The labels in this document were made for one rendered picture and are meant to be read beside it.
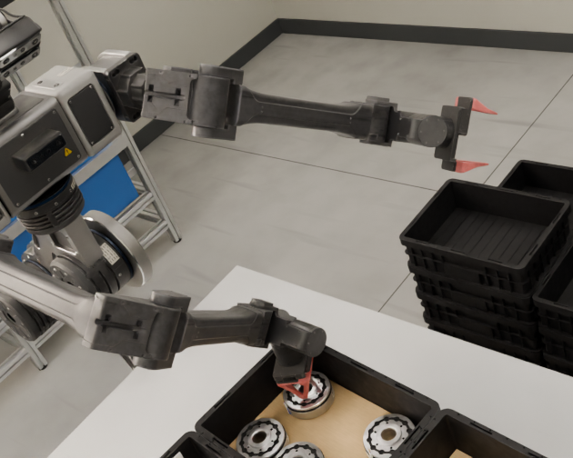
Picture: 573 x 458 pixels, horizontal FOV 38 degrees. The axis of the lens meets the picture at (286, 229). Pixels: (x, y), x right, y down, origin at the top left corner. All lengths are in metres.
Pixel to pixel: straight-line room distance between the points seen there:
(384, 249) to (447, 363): 1.49
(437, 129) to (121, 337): 0.67
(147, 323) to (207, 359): 0.98
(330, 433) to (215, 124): 0.72
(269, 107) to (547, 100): 2.79
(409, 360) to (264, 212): 1.97
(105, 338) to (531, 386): 0.99
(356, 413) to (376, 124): 0.58
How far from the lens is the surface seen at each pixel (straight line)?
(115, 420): 2.14
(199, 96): 1.24
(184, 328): 1.23
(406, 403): 1.61
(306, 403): 1.71
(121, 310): 1.15
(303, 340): 1.52
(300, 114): 1.36
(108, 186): 3.55
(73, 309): 1.20
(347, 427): 1.69
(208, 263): 3.64
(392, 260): 3.29
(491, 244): 2.49
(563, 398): 1.81
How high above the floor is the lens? 2.11
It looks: 36 degrees down
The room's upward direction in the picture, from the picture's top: 22 degrees counter-clockwise
